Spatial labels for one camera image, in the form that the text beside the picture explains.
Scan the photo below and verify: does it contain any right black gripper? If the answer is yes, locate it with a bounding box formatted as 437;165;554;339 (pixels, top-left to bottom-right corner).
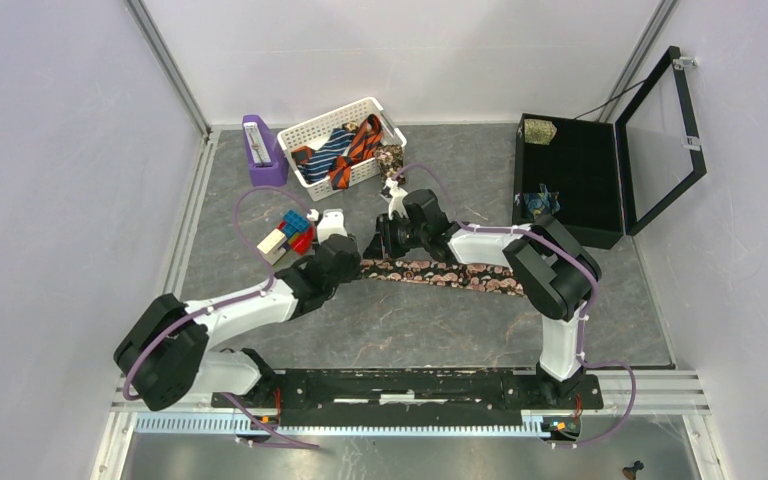
363;212;429;261

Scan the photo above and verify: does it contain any black pink floral tie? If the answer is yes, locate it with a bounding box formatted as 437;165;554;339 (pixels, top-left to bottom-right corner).
361;259;525;297

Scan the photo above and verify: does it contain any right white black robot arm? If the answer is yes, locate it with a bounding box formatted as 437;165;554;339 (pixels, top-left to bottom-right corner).
363;186;601;408

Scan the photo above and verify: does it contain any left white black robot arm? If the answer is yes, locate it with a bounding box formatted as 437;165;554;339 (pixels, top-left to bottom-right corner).
113;234;361;411

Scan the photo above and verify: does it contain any colourful toy block stack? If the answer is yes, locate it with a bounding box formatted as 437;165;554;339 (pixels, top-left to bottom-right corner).
257;210;314;265

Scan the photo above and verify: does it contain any brown floral tie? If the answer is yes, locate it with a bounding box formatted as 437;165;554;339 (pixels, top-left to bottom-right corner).
373;145;406;185

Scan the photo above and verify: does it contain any orange navy striped tie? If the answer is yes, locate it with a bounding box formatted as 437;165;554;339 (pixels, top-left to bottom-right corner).
328;114;383;190

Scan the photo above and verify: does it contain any navy white striped tie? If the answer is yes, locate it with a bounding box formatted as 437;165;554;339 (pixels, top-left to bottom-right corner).
293;128;355;183

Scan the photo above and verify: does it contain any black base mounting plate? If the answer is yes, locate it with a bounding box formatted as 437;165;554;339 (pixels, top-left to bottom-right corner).
239;367;604;427

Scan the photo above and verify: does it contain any blue patterned rolled tie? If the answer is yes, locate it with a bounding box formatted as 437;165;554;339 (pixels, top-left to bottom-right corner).
522;183;561;223

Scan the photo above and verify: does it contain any purple metronome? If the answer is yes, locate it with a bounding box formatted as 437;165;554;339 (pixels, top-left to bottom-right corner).
241;114;289;187

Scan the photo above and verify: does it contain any white plastic basket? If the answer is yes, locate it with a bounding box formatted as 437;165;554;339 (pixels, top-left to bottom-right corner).
277;97;407;201

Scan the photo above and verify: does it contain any gold rolled tie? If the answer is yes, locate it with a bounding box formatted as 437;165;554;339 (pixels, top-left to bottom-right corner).
521;118;558;146

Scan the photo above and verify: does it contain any black tie display box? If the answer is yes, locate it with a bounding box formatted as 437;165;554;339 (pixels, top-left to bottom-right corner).
512;46;707;250

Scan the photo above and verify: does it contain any small black floor object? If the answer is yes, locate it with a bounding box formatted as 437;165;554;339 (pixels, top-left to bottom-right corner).
621;460;645;480

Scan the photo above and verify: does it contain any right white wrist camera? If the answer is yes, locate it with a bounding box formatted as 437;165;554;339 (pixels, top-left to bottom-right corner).
380;178;408;220

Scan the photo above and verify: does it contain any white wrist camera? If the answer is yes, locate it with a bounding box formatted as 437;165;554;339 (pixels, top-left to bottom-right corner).
380;178;408;220
306;209;349;243

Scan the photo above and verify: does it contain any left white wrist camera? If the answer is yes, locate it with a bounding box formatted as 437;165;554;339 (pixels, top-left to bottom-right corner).
306;209;349;243

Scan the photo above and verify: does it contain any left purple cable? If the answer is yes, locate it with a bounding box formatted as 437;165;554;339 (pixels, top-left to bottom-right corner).
122;187;322;452

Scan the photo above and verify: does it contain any white slotted cable duct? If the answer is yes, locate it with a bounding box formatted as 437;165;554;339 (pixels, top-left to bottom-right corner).
134;411;550;439

